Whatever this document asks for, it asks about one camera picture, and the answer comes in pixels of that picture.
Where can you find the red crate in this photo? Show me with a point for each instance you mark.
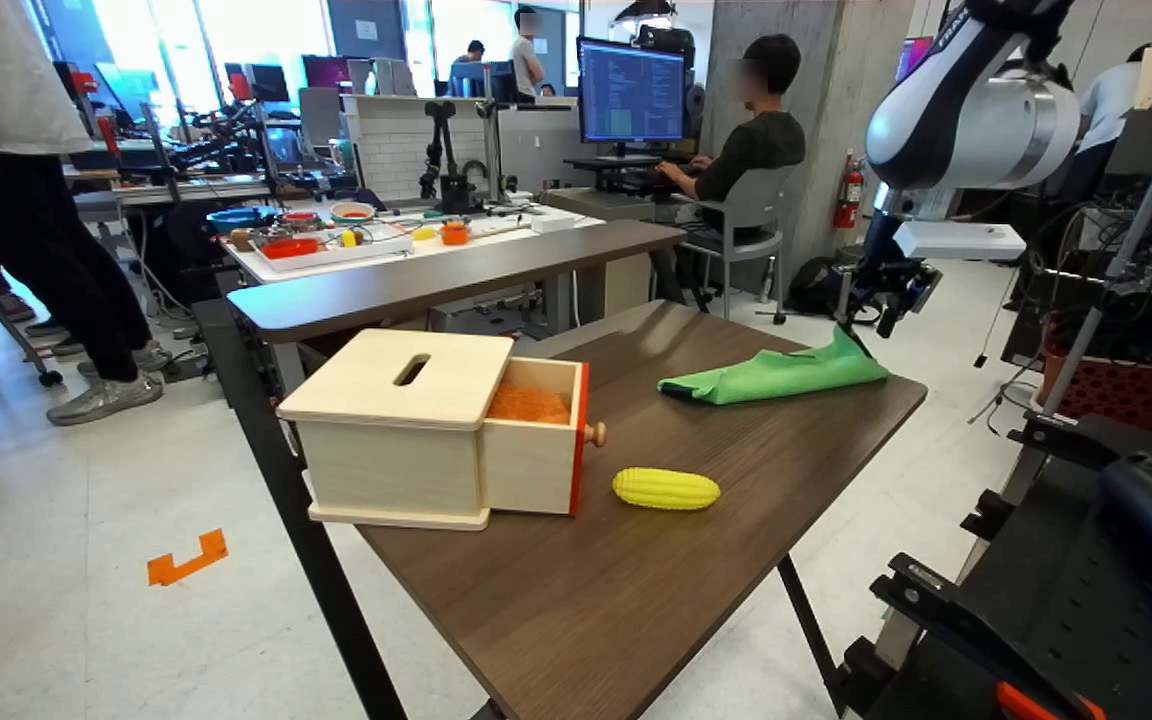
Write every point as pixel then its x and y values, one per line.
pixel 1119 390

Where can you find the black camera tripod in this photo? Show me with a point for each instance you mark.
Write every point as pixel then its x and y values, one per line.
pixel 441 181

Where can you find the seated person in black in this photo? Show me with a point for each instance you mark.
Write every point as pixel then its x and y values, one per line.
pixel 770 137

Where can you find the orange tape floor marker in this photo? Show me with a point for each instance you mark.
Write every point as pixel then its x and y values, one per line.
pixel 168 569

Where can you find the red front wooden drawer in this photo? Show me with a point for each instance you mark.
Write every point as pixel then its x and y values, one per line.
pixel 535 437

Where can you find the yellow oval toy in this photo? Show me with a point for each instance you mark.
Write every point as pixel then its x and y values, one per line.
pixel 666 490

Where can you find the standing person white shirt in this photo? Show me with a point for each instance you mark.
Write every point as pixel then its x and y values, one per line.
pixel 46 242

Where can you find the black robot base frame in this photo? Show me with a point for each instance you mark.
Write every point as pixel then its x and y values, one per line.
pixel 1052 620

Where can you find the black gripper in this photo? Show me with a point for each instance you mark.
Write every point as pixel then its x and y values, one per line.
pixel 884 289

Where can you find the black table leg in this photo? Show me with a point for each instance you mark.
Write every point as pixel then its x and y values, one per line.
pixel 245 394

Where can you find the red fire extinguisher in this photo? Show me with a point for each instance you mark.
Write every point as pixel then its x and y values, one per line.
pixel 851 193

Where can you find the green cloth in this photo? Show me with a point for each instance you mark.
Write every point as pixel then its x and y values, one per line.
pixel 778 375

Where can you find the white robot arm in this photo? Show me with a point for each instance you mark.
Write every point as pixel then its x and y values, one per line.
pixel 971 118

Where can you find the wooden box with slot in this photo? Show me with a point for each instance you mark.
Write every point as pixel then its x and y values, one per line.
pixel 388 431

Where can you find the grey office chair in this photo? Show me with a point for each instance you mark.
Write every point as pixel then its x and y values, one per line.
pixel 736 228

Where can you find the white table with toys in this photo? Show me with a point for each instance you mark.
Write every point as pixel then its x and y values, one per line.
pixel 348 235

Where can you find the computer monitor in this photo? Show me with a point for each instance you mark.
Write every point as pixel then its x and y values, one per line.
pixel 630 95

